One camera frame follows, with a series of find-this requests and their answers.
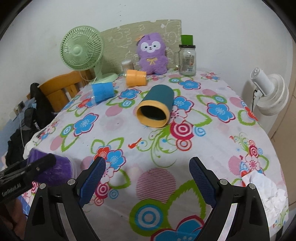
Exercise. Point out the orange cup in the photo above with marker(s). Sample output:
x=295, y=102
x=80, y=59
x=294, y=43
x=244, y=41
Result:
x=135, y=77

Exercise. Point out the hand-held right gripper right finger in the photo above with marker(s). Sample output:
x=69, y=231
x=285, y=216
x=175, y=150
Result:
x=203, y=183

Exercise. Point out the floral tablecloth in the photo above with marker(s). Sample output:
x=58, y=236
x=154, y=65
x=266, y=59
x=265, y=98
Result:
x=129, y=129

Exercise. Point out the clear glass jar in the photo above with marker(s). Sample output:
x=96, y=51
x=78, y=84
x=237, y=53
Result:
x=187, y=62

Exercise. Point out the blue fuzzy cup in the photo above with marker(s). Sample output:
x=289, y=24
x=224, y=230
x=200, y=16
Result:
x=103, y=91

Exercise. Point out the teal cup with yellow rim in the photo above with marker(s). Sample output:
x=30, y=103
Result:
x=159, y=95

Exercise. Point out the white fan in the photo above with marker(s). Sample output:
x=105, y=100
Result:
x=272, y=92

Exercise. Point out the purple plush toy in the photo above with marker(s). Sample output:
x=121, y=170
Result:
x=151, y=60

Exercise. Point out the wooden chair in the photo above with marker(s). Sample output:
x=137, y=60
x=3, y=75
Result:
x=60, y=88

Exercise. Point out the green desk fan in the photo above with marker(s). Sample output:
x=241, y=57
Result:
x=78, y=49

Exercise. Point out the purple fuzzy cup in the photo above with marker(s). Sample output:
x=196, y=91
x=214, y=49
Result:
x=60, y=168

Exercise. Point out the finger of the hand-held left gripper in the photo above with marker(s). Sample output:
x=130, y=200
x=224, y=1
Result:
x=40, y=163

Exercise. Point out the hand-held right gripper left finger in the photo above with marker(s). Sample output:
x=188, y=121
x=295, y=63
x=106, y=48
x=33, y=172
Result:
x=92, y=182

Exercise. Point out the small glass jar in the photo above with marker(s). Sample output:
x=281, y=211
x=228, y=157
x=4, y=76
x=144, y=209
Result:
x=126, y=65

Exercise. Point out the green cup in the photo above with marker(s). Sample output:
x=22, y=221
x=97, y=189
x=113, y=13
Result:
x=186, y=39

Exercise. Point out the crumpled white tissue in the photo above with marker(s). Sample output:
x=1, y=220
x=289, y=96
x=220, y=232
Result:
x=263, y=190

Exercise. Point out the green patterned board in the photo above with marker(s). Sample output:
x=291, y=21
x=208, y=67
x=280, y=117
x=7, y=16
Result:
x=120, y=37

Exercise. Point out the black bag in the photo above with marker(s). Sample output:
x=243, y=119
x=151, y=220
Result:
x=37, y=109

